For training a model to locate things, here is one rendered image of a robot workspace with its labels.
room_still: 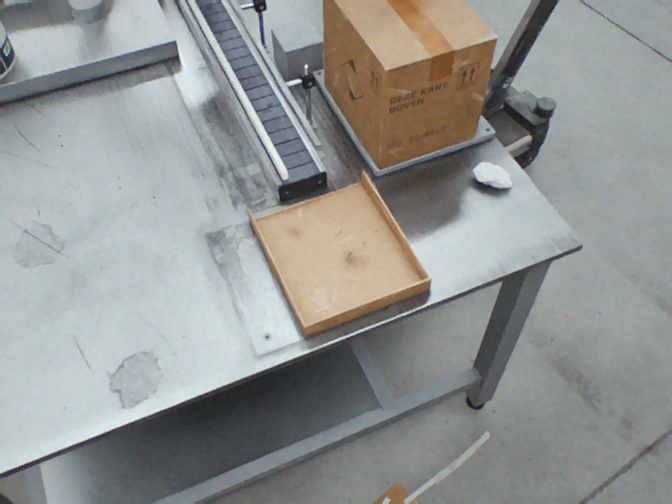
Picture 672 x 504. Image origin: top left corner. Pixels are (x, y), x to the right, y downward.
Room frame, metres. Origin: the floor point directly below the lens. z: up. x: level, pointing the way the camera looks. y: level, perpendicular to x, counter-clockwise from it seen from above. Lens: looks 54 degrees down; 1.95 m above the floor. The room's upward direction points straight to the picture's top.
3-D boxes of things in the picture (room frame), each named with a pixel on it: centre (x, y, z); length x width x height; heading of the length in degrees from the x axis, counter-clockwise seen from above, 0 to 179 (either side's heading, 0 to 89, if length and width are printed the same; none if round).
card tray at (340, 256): (0.81, 0.00, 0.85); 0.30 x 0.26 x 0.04; 24
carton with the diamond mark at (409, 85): (1.20, -0.14, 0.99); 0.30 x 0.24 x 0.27; 24
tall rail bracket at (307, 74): (1.17, 0.08, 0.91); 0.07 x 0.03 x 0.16; 114
